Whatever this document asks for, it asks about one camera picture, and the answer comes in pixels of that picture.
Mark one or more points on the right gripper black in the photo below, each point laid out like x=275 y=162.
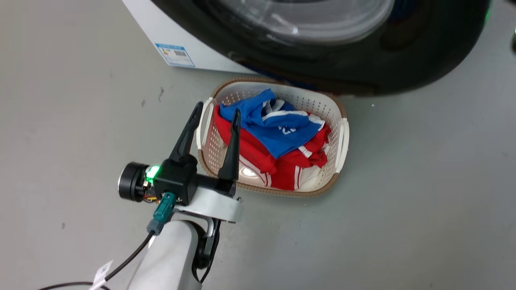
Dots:
x=514 y=41

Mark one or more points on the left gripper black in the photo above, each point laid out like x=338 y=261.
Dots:
x=177 y=179

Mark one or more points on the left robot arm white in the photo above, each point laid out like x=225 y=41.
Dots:
x=169 y=257

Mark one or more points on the black round washing machine door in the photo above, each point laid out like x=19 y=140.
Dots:
x=423 y=44

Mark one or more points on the white washing machine body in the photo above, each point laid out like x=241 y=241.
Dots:
x=161 y=28

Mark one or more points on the blue shirt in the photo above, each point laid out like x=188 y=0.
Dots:
x=278 y=129

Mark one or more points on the red white striped garment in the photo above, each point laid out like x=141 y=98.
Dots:
x=282 y=171

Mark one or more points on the energy label sticker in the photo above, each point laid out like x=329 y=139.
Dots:
x=174 y=54

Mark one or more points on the white plastic laundry basket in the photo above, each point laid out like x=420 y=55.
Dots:
x=318 y=104

